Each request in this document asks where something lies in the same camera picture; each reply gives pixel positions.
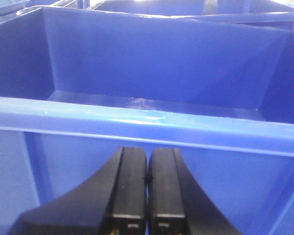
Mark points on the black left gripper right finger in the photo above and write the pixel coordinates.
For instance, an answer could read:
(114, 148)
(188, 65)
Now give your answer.
(177, 204)

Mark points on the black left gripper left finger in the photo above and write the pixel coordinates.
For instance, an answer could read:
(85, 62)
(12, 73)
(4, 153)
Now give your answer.
(110, 202)

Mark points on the large blue plastic bin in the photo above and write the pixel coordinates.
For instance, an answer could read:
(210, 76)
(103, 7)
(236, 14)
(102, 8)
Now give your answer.
(76, 84)

